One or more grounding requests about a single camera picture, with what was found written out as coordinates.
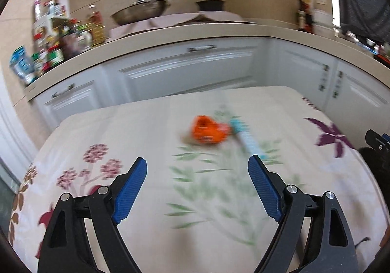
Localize cabinet door handle right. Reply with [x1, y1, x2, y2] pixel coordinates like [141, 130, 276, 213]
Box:
[332, 71, 344, 99]

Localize cabinet door handle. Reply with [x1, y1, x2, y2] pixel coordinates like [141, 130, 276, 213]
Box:
[319, 64, 330, 91]
[332, 71, 344, 99]

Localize small teal white tube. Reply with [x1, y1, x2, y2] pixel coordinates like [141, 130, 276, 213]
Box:
[229, 118, 267, 160]

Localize drawer handle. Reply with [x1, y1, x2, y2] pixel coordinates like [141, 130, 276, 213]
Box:
[187, 45, 216, 52]
[52, 84, 75, 99]

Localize black trash bin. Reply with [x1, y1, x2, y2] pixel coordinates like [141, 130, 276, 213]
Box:
[358, 147, 389, 201]

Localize black pot with lid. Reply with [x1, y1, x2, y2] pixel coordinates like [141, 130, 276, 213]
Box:
[196, 0, 225, 11]

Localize stacked white bowls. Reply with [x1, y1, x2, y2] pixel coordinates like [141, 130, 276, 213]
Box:
[312, 9, 334, 39]

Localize drawer handle left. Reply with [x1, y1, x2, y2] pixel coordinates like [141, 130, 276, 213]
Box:
[52, 84, 75, 99]

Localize floral tablecloth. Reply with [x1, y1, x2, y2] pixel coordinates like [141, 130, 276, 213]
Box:
[8, 87, 389, 272]

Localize small orange wrapper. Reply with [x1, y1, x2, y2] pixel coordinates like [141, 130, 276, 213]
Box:
[191, 115, 231, 144]

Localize blue white snack bag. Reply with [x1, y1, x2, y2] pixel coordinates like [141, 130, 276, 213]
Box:
[9, 46, 36, 86]

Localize steel frying pan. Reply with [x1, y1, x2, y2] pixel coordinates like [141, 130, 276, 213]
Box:
[111, 0, 170, 25]

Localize white condiment rack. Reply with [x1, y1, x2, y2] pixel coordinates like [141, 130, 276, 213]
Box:
[32, 0, 71, 52]

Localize yellow cooking oil bottle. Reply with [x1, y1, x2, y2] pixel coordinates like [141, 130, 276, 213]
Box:
[87, 4, 106, 47]

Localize drawer handle centre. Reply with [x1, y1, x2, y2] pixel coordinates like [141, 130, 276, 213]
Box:
[187, 45, 216, 52]

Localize cabinet door handle left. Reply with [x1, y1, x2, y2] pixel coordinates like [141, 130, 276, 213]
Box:
[319, 64, 330, 91]

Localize dark sauce bottle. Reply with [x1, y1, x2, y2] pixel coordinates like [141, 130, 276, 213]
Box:
[297, 0, 307, 31]

